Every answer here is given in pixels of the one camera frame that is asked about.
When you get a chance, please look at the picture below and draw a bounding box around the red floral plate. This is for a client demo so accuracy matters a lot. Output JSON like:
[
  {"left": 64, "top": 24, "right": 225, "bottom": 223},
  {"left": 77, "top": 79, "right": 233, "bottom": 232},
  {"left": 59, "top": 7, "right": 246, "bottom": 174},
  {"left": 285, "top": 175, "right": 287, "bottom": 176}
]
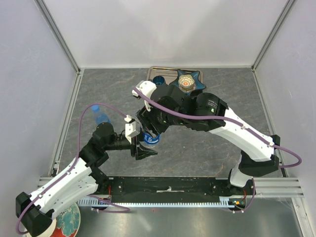
[{"left": 51, "top": 203, "right": 81, "bottom": 237}]

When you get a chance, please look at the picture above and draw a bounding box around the blue tinted plastic bottle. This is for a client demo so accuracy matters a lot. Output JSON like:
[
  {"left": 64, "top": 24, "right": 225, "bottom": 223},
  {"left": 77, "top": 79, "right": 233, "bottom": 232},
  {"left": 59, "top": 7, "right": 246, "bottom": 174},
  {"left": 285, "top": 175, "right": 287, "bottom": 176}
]
[{"left": 92, "top": 110, "right": 111, "bottom": 125}]

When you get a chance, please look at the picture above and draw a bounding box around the blue ceramic cup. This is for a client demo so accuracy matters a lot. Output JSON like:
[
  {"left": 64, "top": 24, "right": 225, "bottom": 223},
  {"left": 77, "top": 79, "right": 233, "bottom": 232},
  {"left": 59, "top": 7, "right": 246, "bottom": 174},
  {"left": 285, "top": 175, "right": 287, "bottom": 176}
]
[{"left": 153, "top": 76, "right": 165, "bottom": 86}]

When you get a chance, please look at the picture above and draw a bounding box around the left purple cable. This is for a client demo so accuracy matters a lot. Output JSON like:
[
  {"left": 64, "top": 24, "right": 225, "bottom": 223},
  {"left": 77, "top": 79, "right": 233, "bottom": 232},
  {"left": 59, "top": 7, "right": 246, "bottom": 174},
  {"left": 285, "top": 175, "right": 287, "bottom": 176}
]
[{"left": 15, "top": 103, "right": 134, "bottom": 235}]

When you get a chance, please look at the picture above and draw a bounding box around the patterned small bowl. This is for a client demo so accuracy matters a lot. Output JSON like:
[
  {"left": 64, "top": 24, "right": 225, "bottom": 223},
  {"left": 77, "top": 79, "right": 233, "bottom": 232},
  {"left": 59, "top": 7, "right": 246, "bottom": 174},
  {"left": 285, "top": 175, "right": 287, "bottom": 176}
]
[{"left": 178, "top": 75, "right": 195, "bottom": 91}]

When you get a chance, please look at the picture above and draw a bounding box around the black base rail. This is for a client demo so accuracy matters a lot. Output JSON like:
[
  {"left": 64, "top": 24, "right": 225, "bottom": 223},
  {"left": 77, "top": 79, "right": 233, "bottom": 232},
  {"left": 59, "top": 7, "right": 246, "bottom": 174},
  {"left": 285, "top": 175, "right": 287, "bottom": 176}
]
[{"left": 106, "top": 176, "right": 235, "bottom": 203}]

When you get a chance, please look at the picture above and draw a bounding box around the white cable duct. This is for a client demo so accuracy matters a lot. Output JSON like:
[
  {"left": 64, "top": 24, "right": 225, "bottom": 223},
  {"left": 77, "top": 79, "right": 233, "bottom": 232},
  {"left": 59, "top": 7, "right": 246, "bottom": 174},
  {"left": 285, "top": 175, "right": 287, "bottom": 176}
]
[{"left": 77, "top": 197, "right": 247, "bottom": 208}]

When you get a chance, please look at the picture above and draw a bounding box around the labelled clear water bottle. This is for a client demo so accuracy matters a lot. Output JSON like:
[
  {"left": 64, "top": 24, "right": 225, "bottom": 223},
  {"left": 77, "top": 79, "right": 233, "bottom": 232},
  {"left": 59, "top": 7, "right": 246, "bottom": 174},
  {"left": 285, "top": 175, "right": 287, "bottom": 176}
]
[{"left": 143, "top": 133, "right": 160, "bottom": 147}]

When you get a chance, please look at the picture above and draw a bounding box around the white bowl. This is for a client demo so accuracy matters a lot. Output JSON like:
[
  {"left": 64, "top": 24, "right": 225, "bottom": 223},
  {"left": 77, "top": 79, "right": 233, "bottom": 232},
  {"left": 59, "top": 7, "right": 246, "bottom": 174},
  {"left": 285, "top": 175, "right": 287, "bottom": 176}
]
[{"left": 36, "top": 219, "right": 57, "bottom": 237}]

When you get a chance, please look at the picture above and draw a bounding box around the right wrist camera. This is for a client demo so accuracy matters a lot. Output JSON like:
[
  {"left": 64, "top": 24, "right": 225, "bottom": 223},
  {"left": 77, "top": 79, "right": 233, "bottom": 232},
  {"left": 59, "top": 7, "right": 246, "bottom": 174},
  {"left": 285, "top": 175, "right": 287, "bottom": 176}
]
[{"left": 132, "top": 80, "right": 157, "bottom": 112}]

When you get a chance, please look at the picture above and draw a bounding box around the blue star-shaped plate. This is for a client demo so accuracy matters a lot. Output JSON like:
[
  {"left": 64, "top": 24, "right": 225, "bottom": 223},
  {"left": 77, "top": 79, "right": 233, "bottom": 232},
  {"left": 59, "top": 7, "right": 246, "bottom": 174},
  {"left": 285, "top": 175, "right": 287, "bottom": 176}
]
[{"left": 168, "top": 69, "right": 206, "bottom": 95}]

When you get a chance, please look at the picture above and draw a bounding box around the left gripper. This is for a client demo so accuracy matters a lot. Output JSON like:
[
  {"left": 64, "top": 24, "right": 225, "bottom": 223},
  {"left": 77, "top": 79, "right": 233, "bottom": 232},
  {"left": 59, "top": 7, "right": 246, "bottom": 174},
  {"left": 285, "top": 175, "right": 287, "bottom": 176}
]
[{"left": 104, "top": 126, "right": 158, "bottom": 159}]

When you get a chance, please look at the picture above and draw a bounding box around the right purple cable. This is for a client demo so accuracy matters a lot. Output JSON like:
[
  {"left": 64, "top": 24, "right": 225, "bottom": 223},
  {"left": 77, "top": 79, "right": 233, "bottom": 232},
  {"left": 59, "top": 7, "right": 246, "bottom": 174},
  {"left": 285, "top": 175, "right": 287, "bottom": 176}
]
[{"left": 132, "top": 86, "right": 302, "bottom": 214}]

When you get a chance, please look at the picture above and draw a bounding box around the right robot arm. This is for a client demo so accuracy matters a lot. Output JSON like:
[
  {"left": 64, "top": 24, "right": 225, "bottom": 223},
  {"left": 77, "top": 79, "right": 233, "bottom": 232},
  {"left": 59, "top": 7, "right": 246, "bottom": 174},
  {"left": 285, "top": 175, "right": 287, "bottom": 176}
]
[{"left": 132, "top": 81, "right": 279, "bottom": 195}]

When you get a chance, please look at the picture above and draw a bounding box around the blue bottle cap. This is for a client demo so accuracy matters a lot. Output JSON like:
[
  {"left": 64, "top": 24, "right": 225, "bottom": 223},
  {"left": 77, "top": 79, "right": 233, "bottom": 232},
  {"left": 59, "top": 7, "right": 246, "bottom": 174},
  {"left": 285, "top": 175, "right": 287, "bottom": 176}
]
[{"left": 91, "top": 105, "right": 100, "bottom": 113}]

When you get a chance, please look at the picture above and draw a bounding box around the purple cable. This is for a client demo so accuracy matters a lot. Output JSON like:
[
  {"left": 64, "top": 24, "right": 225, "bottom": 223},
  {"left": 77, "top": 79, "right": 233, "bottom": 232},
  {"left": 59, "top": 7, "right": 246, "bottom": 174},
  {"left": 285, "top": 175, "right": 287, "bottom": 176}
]
[
  {"left": 132, "top": 86, "right": 302, "bottom": 214},
  {"left": 15, "top": 103, "right": 134, "bottom": 235}
]

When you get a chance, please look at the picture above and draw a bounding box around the metal tray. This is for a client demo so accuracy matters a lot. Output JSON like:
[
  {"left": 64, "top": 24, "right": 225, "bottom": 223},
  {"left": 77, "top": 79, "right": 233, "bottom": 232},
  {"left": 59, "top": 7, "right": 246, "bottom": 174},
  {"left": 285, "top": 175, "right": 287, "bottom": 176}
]
[{"left": 146, "top": 66, "right": 203, "bottom": 84}]

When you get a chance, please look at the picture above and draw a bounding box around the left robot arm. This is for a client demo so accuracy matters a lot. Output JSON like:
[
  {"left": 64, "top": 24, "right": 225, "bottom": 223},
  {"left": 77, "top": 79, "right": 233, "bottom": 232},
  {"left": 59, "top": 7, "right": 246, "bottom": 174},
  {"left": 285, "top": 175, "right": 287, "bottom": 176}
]
[{"left": 15, "top": 121, "right": 157, "bottom": 237}]

